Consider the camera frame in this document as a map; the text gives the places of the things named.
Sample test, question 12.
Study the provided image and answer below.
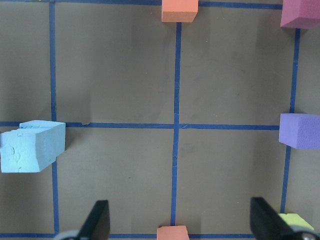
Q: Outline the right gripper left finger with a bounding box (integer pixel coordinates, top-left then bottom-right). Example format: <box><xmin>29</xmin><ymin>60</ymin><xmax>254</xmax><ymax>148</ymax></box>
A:
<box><xmin>77</xmin><ymin>200</ymin><xmax>110</xmax><ymax>240</ymax></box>

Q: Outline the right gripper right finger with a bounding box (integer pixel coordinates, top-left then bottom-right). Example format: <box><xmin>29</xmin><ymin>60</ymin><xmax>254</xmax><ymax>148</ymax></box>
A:
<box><xmin>249</xmin><ymin>197</ymin><xmax>298</xmax><ymax>240</ymax></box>

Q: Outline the light blue block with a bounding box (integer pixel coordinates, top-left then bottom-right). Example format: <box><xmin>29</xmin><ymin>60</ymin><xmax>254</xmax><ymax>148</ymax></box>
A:
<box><xmin>0</xmin><ymin>120</ymin><xmax>66</xmax><ymax>173</ymax></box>

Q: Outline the yellow foam block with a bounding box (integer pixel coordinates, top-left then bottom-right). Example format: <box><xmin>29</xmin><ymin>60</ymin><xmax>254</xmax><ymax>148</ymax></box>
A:
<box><xmin>278</xmin><ymin>213</ymin><xmax>314</xmax><ymax>231</ymax></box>

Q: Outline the orange block near bases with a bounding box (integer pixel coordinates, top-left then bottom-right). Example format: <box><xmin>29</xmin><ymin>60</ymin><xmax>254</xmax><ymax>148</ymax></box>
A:
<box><xmin>156</xmin><ymin>225</ymin><xmax>190</xmax><ymax>240</ymax></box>

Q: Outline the purple block right side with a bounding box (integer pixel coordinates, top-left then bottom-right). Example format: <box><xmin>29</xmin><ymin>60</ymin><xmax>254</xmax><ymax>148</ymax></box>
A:
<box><xmin>278</xmin><ymin>113</ymin><xmax>320</xmax><ymax>150</ymax></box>

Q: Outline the pink block far right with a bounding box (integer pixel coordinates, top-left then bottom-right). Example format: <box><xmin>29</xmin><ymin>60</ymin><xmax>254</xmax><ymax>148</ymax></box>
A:
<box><xmin>280</xmin><ymin>0</ymin><xmax>320</xmax><ymax>30</ymax></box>

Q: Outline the orange block far side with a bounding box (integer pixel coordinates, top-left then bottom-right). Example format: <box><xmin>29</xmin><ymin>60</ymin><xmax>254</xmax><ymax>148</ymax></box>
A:
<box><xmin>161</xmin><ymin>0</ymin><xmax>199</xmax><ymax>23</ymax></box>

